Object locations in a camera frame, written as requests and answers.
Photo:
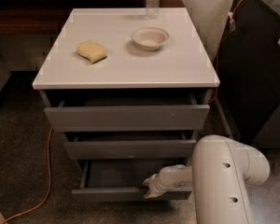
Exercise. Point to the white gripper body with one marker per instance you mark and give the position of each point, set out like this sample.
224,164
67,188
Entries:
159,183

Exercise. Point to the grey bottom drawer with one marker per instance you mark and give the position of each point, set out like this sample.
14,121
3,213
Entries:
118,180

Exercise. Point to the grey drawer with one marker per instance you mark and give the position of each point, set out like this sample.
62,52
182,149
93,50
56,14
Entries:
118,180
129,145
126,110

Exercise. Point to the yellow sponge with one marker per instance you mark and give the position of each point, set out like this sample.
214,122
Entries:
91,51

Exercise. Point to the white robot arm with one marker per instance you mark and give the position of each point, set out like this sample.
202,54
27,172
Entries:
220,171

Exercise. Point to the grey middle drawer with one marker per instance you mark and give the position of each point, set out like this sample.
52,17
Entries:
129,145

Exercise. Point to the grey top drawer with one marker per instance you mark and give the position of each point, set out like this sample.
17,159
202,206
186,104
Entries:
126,110

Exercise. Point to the white grey drawer cabinet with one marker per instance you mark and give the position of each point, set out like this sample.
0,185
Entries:
182,63

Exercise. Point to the white paper bowl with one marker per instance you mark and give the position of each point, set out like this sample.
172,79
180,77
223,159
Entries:
150,38

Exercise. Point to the dark cabinet on right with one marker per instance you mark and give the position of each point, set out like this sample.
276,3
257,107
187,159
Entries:
248,66

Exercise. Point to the clear plastic water bottle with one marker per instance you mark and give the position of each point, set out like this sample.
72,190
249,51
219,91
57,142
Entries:
152,8

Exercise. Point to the dark wooden bench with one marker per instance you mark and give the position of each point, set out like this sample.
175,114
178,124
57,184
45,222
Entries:
47,17

